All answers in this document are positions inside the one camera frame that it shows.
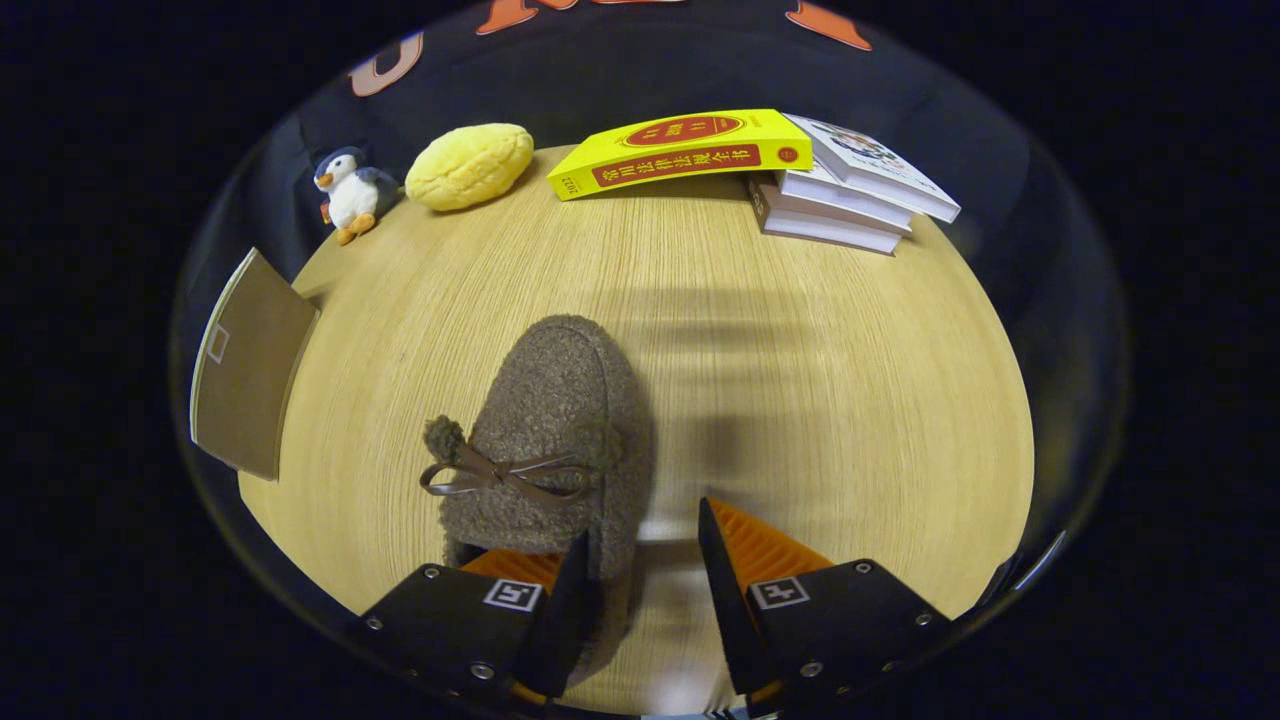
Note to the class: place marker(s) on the brown cover book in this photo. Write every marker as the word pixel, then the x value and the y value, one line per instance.
pixel 830 232

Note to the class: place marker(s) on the plain white book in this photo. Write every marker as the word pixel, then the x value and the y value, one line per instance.
pixel 840 203

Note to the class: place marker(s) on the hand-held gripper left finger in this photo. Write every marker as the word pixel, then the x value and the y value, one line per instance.
pixel 565 620

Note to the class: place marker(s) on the brown fuzzy shoe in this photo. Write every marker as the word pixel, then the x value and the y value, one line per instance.
pixel 560 400

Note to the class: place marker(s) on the white illustrated book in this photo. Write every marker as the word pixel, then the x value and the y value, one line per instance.
pixel 870 165

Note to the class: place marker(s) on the yellow book red label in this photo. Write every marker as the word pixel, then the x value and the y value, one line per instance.
pixel 680 150

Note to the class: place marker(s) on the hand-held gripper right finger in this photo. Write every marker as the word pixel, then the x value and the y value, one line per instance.
pixel 725 600

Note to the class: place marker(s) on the beige fabric storage box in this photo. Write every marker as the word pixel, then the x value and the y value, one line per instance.
pixel 250 370

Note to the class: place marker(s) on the yellow bun plush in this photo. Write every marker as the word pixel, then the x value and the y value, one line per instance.
pixel 470 165

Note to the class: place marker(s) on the penguin plush toy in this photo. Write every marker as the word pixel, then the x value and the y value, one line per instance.
pixel 350 200

